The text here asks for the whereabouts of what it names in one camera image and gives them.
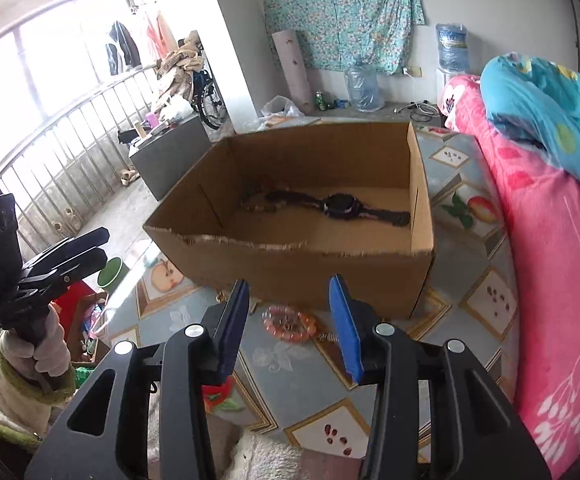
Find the teal floral wall cloth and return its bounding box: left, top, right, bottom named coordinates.
left=260, top=0, right=426, bottom=76

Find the dark hanging jacket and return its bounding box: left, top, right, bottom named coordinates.
left=105, top=20, right=143, bottom=68

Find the wheelchair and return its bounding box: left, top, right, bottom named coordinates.
left=177, top=37, right=228, bottom=131

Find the brown cardboard box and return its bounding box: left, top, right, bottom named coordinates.
left=142, top=121, right=436, bottom=318

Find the pile of beige clothes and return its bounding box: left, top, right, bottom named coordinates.
left=156, top=30, right=205, bottom=106

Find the blue water dispenser bottle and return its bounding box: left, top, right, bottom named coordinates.
left=436, top=22, right=471, bottom=73

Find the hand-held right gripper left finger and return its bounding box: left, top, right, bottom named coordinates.
left=25, top=279, right=251, bottom=480

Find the white cable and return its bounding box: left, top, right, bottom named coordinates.
left=394, top=101, right=442, bottom=122

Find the black wrist watch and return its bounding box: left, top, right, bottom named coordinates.
left=265, top=189, right=412, bottom=228

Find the metal balcony railing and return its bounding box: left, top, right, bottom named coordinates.
left=0, top=62, right=171, bottom=241

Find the white water dispenser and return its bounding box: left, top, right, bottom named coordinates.
left=435, top=67, right=463, bottom=116

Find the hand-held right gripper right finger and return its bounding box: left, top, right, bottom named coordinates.
left=328, top=274, right=553, bottom=480

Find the green bucket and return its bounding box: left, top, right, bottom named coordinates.
left=96, top=256, right=130, bottom=291

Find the red paper bag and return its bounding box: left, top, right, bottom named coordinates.
left=52, top=280, right=96, bottom=361

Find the pink floral blanket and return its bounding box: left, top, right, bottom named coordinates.
left=442, top=74, right=580, bottom=478

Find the grey cabinet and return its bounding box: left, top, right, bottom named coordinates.
left=129, top=112, right=212, bottom=202

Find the blue patterned quilt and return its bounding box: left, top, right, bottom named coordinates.
left=480, top=52, right=580, bottom=201

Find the person's left forearm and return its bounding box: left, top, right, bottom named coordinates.
left=0, top=355, right=77, bottom=453

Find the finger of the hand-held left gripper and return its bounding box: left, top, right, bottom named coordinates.
left=17, top=247, right=109, bottom=306
left=21, top=227, right=111, bottom=273

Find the person's left hand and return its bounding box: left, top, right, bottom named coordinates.
left=0, top=317, right=74, bottom=392

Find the pink hanging garment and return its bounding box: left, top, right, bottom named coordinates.
left=142, top=10, right=176, bottom=61

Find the clear plastic bag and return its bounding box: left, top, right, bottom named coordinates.
left=261, top=95, right=303, bottom=118

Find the empty clear water jug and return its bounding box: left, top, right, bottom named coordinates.
left=344, top=57, right=386, bottom=112

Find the white fluffy cloth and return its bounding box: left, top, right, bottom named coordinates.
left=147, top=400, right=306, bottom=480

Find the fruit print tablecloth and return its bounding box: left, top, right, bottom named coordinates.
left=92, top=120, right=521, bottom=466

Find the pink orange bead bracelet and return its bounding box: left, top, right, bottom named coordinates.
left=260, top=305, right=318, bottom=343

